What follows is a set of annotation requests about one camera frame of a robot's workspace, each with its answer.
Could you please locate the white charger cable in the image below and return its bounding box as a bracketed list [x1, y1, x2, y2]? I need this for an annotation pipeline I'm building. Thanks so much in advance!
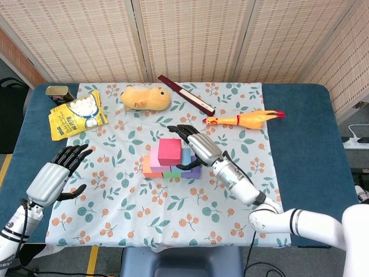
[348, 123, 369, 140]

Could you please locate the beige woven folding screen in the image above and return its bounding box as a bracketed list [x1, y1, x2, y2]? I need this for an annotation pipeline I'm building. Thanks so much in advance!
[0, 0, 369, 122]

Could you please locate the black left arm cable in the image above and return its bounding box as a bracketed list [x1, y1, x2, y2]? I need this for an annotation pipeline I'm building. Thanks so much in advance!
[14, 198, 122, 277]

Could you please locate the light blue foam cube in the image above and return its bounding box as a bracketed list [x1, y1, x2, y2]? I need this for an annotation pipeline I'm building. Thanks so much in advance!
[170, 148, 198, 173]

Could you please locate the white power strip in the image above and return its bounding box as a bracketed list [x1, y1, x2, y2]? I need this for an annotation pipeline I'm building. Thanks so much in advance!
[341, 135, 369, 149]

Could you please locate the black white sneaker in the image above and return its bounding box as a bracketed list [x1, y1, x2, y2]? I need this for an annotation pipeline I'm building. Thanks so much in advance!
[356, 185, 369, 204]

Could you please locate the dark red folded fan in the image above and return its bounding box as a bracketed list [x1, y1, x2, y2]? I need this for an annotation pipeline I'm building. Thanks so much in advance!
[157, 74, 216, 117]

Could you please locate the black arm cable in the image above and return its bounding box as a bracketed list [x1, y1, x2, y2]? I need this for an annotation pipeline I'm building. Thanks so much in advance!
[14, 198, 122, 277]
[221, 151, 259, 277]

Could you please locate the olive metal tin can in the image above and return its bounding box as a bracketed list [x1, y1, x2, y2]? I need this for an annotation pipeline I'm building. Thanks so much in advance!
[45, 85, 78, 105]

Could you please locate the orange foam cube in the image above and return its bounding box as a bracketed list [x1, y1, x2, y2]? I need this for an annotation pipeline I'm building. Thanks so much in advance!
[142, 155, 164, 179]

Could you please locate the magenta foam cube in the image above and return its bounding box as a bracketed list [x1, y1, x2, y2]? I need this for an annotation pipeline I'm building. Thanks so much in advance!
[157, 138, 183, 166]

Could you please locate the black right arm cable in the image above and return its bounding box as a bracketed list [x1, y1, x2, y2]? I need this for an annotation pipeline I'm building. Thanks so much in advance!
[221, 151, 259, 277]

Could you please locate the blue felt table cover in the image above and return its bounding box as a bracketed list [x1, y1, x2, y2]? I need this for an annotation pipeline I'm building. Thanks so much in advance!
[0, 83, 367, 249]

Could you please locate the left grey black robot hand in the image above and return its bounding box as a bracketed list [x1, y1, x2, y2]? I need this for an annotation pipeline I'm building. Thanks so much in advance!
[25, 144, 93, 207]

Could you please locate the black floor cable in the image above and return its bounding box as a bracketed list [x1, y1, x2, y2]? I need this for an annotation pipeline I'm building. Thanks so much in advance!
[244, 261, 292, 277]

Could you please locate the purple foam cube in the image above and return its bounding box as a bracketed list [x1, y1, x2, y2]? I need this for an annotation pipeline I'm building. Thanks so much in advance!
[180, 166, 202, 179]

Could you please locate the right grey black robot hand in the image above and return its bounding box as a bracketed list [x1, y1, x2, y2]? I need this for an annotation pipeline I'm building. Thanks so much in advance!
[167, 124, 225, 171]

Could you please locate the light pink foam cube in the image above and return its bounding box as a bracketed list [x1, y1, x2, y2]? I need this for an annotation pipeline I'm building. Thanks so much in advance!
[149, 148, 171, 174]

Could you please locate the floral print tablecloth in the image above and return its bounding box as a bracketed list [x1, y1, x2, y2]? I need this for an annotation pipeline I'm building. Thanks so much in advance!
[45, 82, 292, 249]

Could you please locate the yellow marshmallow snack bag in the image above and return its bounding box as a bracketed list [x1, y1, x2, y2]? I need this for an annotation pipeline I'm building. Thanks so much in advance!
[48, 89, 110, 142]

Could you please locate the black chair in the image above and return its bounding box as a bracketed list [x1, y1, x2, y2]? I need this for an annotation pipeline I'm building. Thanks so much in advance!
[0, 77, 29, 155]

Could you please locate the yellow plush animal toy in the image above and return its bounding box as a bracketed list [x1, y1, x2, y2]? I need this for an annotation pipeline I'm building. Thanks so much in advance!
[120, 85, 171, 112]

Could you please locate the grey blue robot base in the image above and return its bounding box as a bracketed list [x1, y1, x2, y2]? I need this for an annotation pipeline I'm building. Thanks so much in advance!
[119, 246, 244, 277]

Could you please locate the yellow rubber chicken toy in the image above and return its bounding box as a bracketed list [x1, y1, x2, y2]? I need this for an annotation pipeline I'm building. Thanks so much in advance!
[202, 110, 285, 130]

